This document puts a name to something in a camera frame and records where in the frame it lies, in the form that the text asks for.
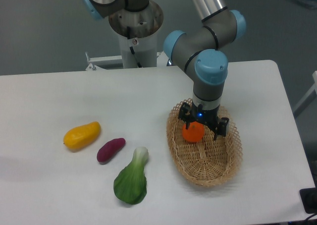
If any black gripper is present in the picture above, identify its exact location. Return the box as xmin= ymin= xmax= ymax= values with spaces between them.
xmin=178 ymin=103 xmax=229 ymax=140

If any orange fruit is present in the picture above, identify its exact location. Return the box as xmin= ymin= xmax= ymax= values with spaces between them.
xmin=182 ymin=122 xmax=205 ymax=143

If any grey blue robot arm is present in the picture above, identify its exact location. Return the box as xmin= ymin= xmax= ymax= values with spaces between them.
xmin=83 ymin=0 xmax=246 ymax=137

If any woven wicker basket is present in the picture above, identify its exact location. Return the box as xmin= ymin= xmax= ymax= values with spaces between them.
xmin=166 ymin=98 xmax=243 ymax=187

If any green bok choy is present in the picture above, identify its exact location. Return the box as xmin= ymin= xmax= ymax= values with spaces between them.
xmin=113 ymin=147 xmax=149 ymax=205

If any purple sweet potato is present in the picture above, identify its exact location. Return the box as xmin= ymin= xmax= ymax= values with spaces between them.
xmin=97 ymin=138 xmax=126 ymax=163

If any yellow mango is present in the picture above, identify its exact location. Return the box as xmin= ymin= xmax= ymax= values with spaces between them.
xmin=63 ymin=121 xmax=101 ymax=151

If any black device at table edge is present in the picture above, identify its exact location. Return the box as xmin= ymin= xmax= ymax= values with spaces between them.
xmin=299 ymin=187 xmax=317 ymax=214

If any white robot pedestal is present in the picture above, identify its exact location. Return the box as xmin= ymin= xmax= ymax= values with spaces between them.
xmin=85 ymin=0 xmax=171 ymax=71

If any black cable on pedestal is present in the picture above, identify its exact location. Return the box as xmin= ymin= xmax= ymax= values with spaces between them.
xmin=126 ymin=26 xmax=143 ymax=68

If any white frame at right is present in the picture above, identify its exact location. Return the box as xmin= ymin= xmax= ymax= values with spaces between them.
xmin=293 ymin=71 xmax=317 ymax=118

